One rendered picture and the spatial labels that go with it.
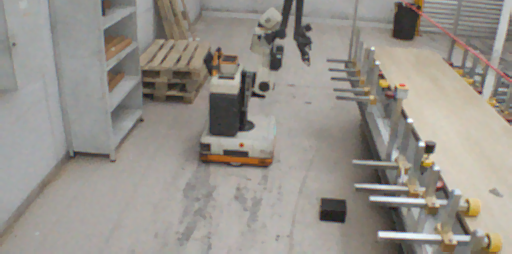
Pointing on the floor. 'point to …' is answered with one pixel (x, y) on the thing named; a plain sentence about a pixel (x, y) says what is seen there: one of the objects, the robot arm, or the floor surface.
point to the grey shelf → (84, 20)
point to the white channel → (499, 40)
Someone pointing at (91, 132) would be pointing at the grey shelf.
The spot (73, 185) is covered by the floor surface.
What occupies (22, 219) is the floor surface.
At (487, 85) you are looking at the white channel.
